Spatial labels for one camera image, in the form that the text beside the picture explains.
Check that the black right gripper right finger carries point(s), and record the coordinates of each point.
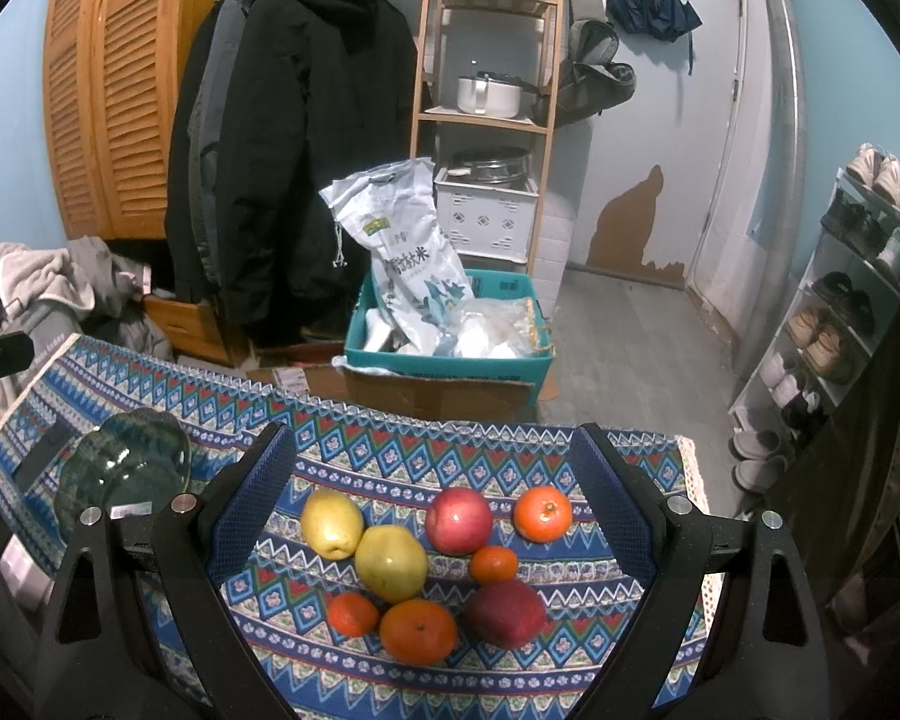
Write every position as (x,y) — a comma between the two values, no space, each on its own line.
(764,656)

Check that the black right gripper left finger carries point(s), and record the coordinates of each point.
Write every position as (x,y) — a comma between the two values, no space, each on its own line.
(98,656)

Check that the dark red apple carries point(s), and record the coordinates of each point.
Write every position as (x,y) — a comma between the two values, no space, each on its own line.
(506,614)

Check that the yellow pear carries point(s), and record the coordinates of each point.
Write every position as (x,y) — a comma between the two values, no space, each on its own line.
(391,563)
(331,524)

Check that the large orange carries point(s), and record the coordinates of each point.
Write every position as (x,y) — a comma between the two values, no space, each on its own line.
(542,514)
(418,632)

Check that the blue patterned tablecloth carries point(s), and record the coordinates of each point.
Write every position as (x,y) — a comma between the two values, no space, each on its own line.
(390,467)

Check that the dark glass fruit plate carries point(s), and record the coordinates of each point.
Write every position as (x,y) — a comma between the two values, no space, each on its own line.
(132,464)

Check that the small orange lower left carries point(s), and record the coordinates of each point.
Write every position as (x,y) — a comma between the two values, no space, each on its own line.
(352,615)

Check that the small orange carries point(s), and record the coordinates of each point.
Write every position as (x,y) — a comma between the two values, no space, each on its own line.
(493,564)
(352,615)

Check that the small orange middle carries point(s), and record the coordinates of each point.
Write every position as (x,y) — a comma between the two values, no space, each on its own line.
(493,564)

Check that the red apple upper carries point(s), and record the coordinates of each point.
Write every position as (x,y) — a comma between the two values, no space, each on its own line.
(459,522)

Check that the wooden drawer box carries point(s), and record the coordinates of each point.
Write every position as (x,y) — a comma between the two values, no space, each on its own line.
(191,328)

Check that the grey white clothes pile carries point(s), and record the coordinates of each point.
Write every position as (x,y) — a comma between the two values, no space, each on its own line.
(49,294)

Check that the cardboard box under crate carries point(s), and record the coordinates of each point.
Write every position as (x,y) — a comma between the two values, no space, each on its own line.
(433,399)

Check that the teal plastic crate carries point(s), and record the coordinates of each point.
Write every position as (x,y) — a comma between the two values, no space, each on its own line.
(496,332)

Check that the metal shoe rack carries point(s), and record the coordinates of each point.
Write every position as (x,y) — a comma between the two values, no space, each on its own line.
(839,313)

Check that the white storage basket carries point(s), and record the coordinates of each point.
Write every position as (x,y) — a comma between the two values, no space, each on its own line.
(487,221)

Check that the white rice bag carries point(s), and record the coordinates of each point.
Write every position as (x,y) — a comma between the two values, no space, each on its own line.
(417,275)

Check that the steel pot on basket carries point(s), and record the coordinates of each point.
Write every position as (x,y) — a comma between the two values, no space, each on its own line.
(497,166)

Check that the grey hanging bag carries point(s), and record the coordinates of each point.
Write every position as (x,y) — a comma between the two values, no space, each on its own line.
(590,78)

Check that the white cooking pot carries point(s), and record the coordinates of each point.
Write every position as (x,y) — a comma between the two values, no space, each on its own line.
(492,94)

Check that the black hanging coat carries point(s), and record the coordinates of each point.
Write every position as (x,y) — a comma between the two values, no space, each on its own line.
(279,99)

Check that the dark blue umbrella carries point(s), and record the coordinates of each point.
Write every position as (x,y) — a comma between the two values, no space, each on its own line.
(664,20)

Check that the wooden louvered wardrobe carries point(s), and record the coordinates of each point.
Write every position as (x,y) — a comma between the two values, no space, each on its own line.
(111,74)

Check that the wooden shelf rack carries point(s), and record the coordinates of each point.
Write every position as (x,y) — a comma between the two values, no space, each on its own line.
(461,37)

